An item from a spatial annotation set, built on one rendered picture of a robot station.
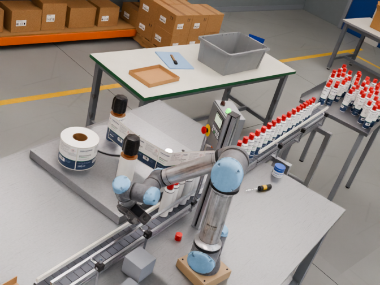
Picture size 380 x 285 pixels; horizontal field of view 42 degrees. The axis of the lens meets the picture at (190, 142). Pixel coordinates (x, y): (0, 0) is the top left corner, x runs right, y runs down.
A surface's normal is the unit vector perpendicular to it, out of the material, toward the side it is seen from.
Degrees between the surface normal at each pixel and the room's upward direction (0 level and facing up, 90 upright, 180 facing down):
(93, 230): 0
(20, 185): 0
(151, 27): 90
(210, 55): 95
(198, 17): 90
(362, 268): 0
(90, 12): 90
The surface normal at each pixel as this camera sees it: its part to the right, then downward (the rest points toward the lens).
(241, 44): -0.66, 0.15
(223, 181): -0.27, 0.28
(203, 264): -0.33, 0.51
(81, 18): 0.64, 0.53
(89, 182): 0.24, -0.83
